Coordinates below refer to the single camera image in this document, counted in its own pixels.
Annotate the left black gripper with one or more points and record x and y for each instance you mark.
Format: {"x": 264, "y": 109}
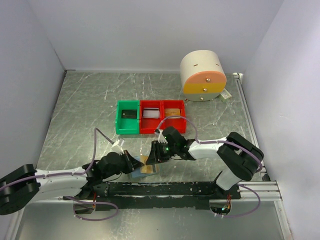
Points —
{"x": 131, "y": 163}

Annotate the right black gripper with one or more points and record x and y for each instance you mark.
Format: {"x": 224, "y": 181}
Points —
{"x": 155, "y": 156}

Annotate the mint green card holder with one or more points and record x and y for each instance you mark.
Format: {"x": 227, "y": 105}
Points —
{"x": 136, "y": 174}

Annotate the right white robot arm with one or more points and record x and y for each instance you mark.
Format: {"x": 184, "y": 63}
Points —
{"x": 242, "y": 158}

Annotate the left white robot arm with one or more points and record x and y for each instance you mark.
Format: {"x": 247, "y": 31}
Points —
{"x": 27, "y": 185}

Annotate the white magnetic stripe card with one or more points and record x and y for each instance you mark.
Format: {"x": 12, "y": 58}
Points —
{"x": 151, "y": 113}

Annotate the black card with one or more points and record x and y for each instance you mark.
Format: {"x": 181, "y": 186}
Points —
{"x": 129, "y": 113}

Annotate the middle red plastic bin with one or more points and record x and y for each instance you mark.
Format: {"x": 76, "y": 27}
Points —
{"x": 148, "y": 125}

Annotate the red plastic bin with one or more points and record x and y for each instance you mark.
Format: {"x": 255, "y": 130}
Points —
{"x": 148, "y": 125}
{"x": 178, "y": 123}

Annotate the green plastic bin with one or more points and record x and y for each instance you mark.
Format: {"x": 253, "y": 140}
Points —
{"x": 126, "y": 126}

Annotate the right red plastic bin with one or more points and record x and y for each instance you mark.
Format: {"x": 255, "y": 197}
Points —
{"x": 178, "y": 123}

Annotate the small white tag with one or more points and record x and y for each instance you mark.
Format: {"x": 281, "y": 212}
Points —
{"x": 225, "y": 95}

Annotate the beige cylindrical drawer cabinet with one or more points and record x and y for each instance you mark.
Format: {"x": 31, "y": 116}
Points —
{"x": 202, "y": 76}

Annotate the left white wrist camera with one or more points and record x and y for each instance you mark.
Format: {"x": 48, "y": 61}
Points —
{"x": 117, "y": 146}

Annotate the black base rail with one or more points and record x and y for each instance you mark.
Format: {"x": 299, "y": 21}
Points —
{"x": 149, "y": 195}

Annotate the silver aluminium frame rail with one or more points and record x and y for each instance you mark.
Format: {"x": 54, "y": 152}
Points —
{"x": 267, "y": 191}

